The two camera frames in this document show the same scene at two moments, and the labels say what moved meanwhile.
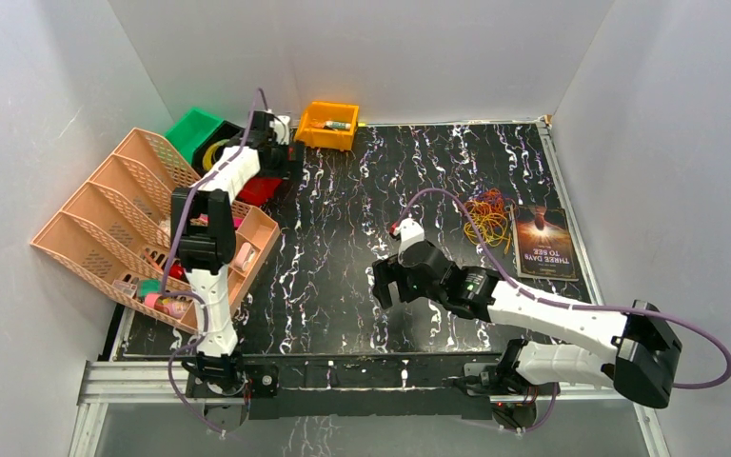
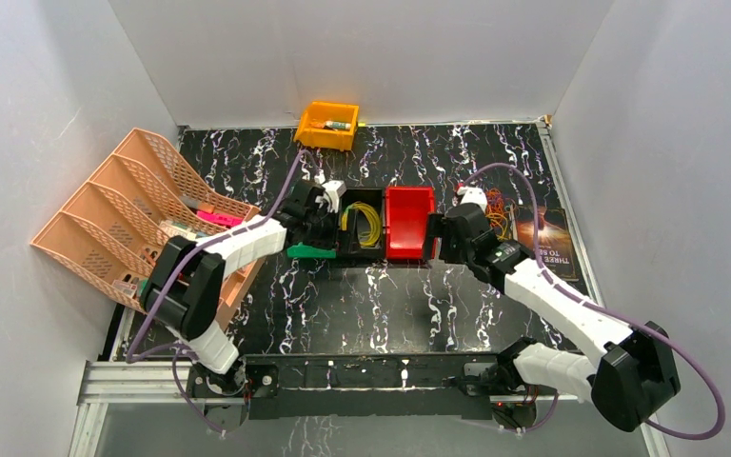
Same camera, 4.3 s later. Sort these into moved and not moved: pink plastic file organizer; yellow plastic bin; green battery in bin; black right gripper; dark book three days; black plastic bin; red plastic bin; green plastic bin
Moved: red plastic bin; green plastic bin; black right gripper; black plastic bin
Not moved: yellow plastic bin; pink plastic file organizer; dark book three days; green battery in bin
